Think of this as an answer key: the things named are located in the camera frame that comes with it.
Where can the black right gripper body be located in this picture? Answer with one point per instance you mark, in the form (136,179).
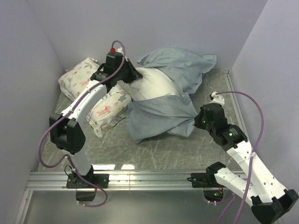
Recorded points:
(201,122)

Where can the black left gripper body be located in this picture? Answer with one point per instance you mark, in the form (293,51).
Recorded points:
(121,73)

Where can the blue fish print pillowcase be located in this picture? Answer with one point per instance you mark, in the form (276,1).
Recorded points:
(169,114)

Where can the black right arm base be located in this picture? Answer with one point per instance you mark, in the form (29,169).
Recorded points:
(212,191)

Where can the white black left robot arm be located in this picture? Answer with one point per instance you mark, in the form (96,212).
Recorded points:
(65,127)

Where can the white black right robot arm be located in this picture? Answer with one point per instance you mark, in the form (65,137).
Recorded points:
(268,198)

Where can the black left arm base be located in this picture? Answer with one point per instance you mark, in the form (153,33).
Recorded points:
(88,186)

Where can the white floral print pillow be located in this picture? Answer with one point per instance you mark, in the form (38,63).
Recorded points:
(109,110)

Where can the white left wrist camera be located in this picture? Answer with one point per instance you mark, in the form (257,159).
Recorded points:
(119,50)

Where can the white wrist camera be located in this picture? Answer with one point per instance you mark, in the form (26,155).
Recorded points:
(217,98)
(119,50)

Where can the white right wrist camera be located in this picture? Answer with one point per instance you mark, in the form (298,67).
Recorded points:
(217,98)

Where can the aluminium front rail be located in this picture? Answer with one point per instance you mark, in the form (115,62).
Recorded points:
(123,180)

